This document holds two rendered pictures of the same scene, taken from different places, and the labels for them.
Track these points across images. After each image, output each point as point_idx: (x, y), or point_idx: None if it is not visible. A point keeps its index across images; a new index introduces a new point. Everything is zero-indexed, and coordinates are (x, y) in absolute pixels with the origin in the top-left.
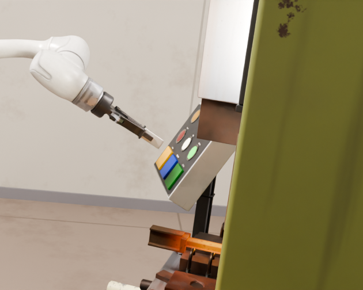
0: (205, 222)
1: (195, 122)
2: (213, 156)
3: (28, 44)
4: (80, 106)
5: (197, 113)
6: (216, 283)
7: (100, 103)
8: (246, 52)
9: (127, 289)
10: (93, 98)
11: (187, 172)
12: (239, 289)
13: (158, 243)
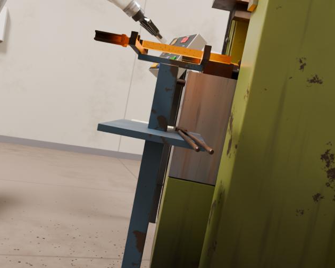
0: (179, 95)
1: (175, 43)
2: (193, 49)
3: None
4: (128, 11)
5: (175, 40)
6: (266, 1)
7: (139, 11)
8: None
9: (142, 122)
10: (136, 7)
11: (179, 56)
12: (277, 1)
13: (187, 59)
